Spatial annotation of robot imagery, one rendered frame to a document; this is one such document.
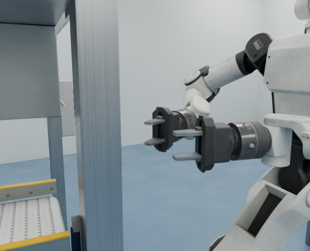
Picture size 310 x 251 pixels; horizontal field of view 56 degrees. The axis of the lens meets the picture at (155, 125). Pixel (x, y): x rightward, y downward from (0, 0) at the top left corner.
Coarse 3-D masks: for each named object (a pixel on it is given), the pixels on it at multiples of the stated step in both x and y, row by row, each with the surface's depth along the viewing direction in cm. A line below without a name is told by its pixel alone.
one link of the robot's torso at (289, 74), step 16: (272, 48) 87; (288, 48) 81; (304, 48) 76; (272, 64) 87; (288, 64) 81; (304, 64) 76; (272, 80) 87; (288, 80) 82; (304, 80) 77; (272, 96) 90; (288, 96) 83; (304, 96) 78; (288, 112) 84; (304, 112) 79
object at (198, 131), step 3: (195, 126) 64; (198, 126) 64; (186, 129) 65; (189, 129) 65; (192, 129) 65; (195, 129) 64; (198, 129) 63; (201, 129) 64; (174, 132) 62; (177, 132) 62; (180, 132) 62; (183, 132) 62; (186, 132) 62; (189, 132) 62; (192, 132) 62; (195, 132) 62; (198, 132) 63; (201, 132) 63; (174, 135) 62; (177, 135) 62; (180, 135) 62; (183, 135) 62; (186, 135) 62; (189, 135) 62; (192, 135) 62; (195, 135) 63
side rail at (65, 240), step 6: (54, 240) 49; (60, 240) 49; (66, 240) 50; (24, 246) 47; (30, 246) 47; (36, 246) 48; (42, 246) 48; (48, 246) 48; (54, 246) 49; (60, 246) 49; (66, 246) 50
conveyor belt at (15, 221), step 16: (0, 208) 67; (16, 208) 67; (32, 208) 67; (48, 208) 67; (0, 224) 60; (16, 224) 60; (32, 224) 60; (48, 224) 60; (0, 240) 55; (16, 240) 55
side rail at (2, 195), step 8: (40, 184) 73; (48, 184) 74; (0, 192) 69; (8, 192) 70; (16, 192) 71; (24, 192) 72; (32, 192) 72; (40, 192) 73; (48, 192) 74; (56, 192) 75; (0, 200) 70; (8, 200) 70
